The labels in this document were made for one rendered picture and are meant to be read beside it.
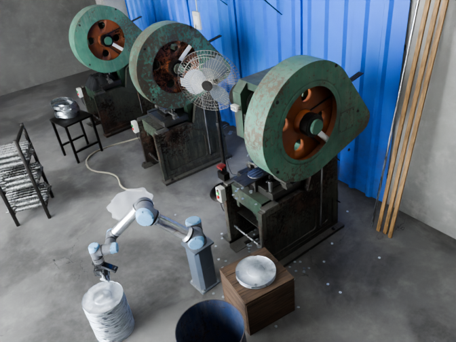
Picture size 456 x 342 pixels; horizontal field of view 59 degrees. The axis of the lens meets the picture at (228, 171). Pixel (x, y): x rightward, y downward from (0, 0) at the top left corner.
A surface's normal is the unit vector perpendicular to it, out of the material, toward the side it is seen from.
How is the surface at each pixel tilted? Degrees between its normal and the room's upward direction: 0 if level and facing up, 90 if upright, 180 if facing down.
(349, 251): 0
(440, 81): 90
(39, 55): 90
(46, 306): 0
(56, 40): 90
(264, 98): 49
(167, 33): 90
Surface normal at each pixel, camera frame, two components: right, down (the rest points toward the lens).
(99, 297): -0.11, -0.83
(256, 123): -0.79, 0.09
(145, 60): 0.56, 0.40
